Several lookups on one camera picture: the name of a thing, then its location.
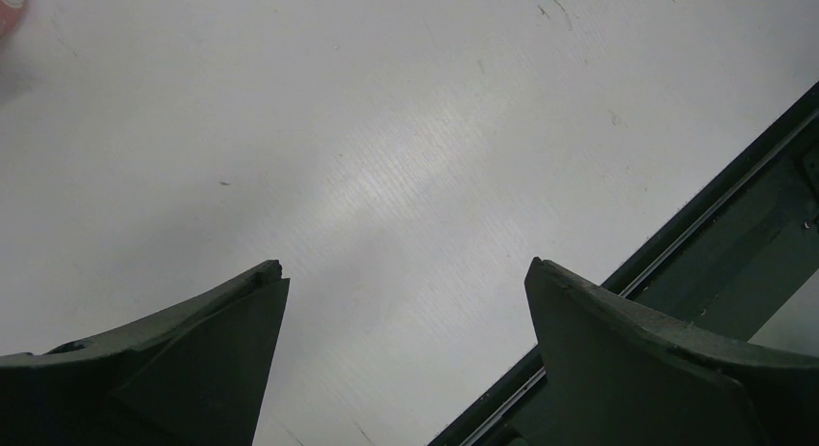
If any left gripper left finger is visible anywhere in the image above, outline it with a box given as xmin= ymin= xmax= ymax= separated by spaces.
xmin=1 ymin=261 xmax=290 ymax=445

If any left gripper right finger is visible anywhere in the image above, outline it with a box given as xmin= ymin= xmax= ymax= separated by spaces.
xmin=524 ymin=258 xmax=818 ymax=445

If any pink mug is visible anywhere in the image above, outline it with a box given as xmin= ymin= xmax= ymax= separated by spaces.
xmin=0 ymin=0 xmax=26 ymax=38

